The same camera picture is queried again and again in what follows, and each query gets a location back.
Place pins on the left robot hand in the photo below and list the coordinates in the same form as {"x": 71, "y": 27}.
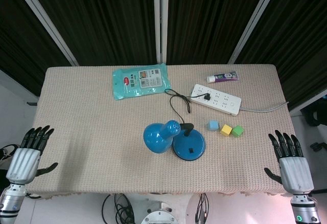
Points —
{"x": 22, "y": 161}

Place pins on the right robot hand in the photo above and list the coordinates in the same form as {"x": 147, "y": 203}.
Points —
{"x": 293, "y": 170}

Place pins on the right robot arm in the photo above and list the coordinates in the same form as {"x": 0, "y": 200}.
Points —
{"x": 305, "y": 208}

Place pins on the robot base column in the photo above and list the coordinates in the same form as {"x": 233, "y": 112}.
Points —
{"x": 159, "y": 213}

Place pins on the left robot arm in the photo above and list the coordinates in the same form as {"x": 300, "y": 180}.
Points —
{"x": 10, "y": 201}

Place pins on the blue desk lamp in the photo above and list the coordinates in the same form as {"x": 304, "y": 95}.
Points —
{"x": 173, "y": 139}

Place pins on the black and white shoe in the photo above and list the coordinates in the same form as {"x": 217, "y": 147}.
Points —
{"x": 7, "y": 152}

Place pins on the black equipment beside table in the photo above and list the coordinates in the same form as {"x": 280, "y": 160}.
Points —
{"x": 315, "y": 114}

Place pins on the green cube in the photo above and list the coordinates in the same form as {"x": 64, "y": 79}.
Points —
{"x": 237, "y": 131}

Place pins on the yellow cube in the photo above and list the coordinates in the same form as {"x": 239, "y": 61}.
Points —
{"x": 226, "y": 130}

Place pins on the light blue cube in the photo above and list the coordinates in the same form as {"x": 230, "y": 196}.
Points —
{"x": 213, "y": 125}

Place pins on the white power strip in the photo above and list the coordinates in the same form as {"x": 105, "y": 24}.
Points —
{"x": 217, "y": 102}

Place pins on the purple toothpaste tube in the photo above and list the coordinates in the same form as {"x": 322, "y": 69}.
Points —
{"x": 224, "y": 77}

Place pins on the beige woven tablecloth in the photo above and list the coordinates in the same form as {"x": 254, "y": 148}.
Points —
{"x": 163, "y": 132}

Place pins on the teal wet wipes pack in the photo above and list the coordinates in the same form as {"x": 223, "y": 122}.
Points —
{"x": 141, "y": 82}

